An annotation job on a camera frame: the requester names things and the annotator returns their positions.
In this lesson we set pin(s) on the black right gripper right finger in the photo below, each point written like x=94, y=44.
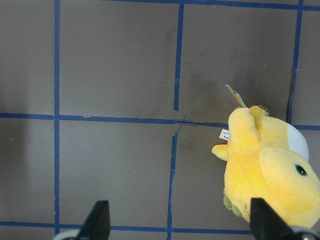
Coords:
x=266, y=224

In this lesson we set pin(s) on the yellow plush dinosaur toy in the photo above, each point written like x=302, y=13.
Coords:
x=268, y=158

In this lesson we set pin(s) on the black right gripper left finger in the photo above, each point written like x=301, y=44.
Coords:
x=97, y=225

